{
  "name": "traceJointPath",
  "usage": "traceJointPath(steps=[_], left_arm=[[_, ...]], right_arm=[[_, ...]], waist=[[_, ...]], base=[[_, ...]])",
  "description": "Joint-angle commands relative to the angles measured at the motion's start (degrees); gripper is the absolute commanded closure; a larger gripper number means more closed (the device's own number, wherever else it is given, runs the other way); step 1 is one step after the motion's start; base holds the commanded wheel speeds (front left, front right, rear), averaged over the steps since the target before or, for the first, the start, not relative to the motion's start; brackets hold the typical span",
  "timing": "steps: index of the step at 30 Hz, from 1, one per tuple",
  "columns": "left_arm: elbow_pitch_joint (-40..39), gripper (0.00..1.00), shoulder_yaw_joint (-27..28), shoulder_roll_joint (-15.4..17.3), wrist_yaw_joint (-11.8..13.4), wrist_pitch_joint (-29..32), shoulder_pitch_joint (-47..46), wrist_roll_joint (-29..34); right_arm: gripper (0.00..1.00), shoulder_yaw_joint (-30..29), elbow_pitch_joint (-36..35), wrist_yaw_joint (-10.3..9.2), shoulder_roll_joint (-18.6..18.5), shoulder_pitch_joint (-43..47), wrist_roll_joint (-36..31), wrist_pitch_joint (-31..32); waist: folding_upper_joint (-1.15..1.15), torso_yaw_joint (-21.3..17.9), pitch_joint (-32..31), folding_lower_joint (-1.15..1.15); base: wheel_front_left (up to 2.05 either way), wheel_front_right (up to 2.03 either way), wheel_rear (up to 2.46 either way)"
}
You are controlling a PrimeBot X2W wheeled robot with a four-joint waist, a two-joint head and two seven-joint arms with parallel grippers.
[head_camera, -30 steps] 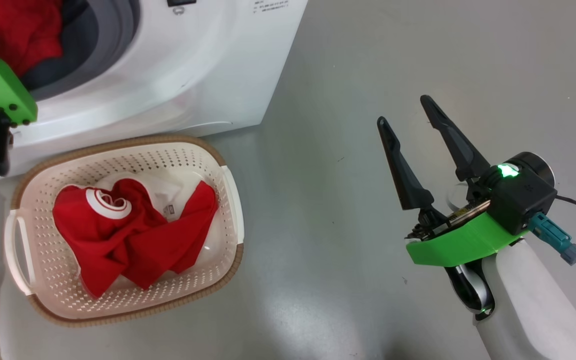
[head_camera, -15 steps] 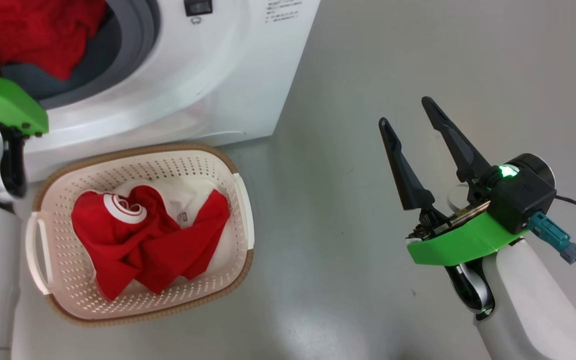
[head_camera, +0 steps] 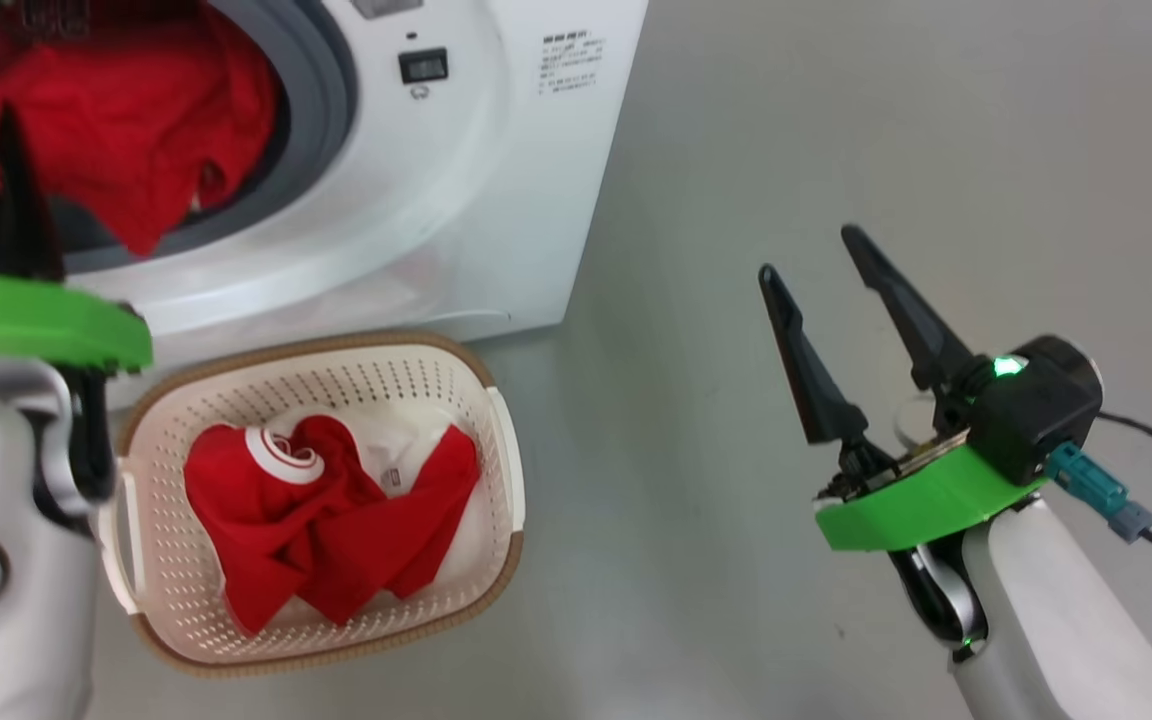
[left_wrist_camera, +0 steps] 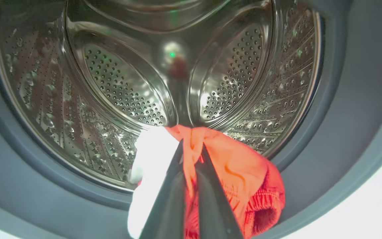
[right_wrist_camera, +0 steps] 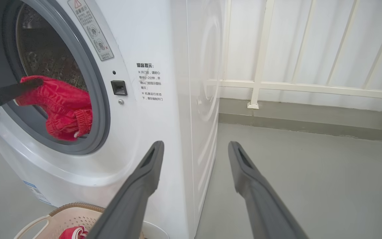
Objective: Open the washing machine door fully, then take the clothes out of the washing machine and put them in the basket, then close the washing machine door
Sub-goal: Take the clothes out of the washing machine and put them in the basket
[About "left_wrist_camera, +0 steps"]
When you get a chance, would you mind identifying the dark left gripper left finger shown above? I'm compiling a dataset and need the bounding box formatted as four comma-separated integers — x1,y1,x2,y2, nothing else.
140,139,186,239

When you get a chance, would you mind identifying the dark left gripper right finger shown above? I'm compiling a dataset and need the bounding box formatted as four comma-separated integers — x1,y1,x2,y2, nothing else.
196,143,244,239

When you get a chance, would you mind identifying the red and white garment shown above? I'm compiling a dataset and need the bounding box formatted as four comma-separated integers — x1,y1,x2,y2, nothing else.
127,124,286,239

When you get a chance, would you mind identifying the white front-load washing machine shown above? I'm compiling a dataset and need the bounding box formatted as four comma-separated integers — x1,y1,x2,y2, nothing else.
0,0,382,239

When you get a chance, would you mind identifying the grey rubber door gasket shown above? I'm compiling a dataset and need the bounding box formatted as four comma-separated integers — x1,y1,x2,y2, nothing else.
0,0,382,239

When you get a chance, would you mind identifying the stainless steel washer drum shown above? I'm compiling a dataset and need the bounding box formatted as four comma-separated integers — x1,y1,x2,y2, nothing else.
0,0,324,195

